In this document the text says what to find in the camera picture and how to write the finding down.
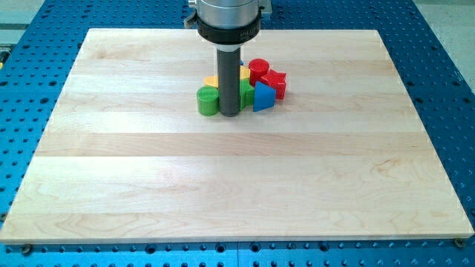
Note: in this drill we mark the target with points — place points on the green cylinder block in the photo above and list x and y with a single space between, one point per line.
207 100

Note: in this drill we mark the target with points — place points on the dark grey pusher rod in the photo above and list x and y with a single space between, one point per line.
228 73

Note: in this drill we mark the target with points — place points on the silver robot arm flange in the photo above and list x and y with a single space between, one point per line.
228 24

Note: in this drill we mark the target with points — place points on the green star block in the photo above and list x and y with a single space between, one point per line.
247 94

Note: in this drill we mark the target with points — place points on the blue triangle block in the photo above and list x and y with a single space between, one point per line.
264 97

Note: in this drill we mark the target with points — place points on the yellow block behind rod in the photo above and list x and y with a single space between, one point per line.
244 72

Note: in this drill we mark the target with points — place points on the red star block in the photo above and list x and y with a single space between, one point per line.
277 81

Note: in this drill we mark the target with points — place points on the red cylinder block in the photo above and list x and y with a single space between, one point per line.
258 68

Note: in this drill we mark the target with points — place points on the light wooden board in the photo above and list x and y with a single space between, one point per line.
126 157

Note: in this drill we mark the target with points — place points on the left board screw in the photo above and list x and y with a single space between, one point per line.
26 249

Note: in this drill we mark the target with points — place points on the board screw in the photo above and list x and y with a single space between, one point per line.
26 249
459 243

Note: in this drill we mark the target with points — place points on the right board screw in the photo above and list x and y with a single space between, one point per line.
459 243

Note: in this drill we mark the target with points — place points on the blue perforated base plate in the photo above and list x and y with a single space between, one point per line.
430 42

